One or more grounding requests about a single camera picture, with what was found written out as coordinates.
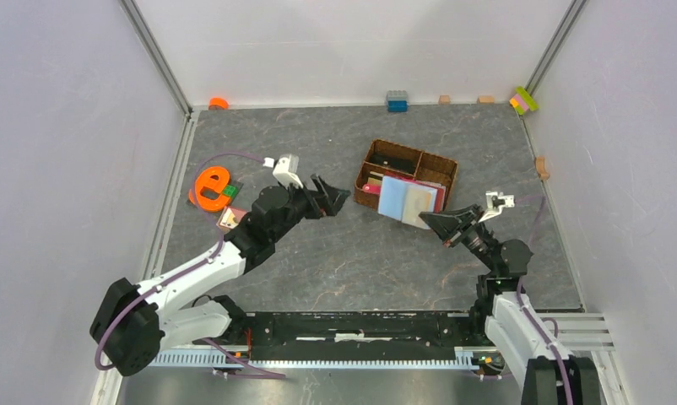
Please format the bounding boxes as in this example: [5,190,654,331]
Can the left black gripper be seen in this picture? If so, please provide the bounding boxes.
[270,173,350,242]

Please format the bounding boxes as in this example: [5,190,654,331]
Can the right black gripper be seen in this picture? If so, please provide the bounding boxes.
[419,203,497,273]

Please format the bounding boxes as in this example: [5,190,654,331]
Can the red card holder wallet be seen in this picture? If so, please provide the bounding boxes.
[368,174,447,230]

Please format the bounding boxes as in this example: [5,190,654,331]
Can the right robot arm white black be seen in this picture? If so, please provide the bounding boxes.
[420,204,601,404]

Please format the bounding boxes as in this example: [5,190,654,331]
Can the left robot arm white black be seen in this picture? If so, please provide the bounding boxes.
[89,175,350,376]

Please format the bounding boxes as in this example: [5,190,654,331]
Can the beige cards in basket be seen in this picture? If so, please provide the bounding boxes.
[361,171,384,195]

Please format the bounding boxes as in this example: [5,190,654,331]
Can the black card in basket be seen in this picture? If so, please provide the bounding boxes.
[368,154,417,174]

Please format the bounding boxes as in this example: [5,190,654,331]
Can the pink picture card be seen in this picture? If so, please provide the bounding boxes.
[216,206,247,232]

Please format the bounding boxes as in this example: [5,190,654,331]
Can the woven brown basket organizer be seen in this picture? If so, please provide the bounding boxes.
[354,139,458,211]

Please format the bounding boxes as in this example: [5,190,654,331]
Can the green toy brick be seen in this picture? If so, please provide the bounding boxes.
[222,185,240,199]

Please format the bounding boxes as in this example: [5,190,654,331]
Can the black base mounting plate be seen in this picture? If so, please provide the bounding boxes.
[215,310,495,361]

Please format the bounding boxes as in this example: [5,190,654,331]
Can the curved wooden piece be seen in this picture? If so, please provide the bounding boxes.
[534,156,550,181]

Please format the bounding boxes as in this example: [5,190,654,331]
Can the blue grey toy bricks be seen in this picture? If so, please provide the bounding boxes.
[385,90,409,113]

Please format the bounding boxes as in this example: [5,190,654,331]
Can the flat wooden block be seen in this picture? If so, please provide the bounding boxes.
[477,95,496,104]

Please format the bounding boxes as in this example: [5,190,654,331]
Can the orange plastic letter shape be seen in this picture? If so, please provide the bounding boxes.
[188,166,230,213]

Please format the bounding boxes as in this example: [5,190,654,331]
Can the green pink toy bricks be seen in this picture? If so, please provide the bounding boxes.
[509,86,539,116]

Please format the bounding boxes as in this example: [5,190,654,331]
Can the orange round cap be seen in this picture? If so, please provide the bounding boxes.
[208,97,229,111]

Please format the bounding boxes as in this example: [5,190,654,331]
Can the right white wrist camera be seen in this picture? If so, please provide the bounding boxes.
[479,192,515,223]

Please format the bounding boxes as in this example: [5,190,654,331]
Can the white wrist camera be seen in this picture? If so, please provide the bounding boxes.
[263,154,304,189]
[479,192,515,223]

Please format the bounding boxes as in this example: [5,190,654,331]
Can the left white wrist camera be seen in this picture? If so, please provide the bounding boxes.
[263,154,304,189]

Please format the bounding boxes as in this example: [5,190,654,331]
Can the slotted cable duct rail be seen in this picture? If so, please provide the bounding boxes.
[149,348,479,371]

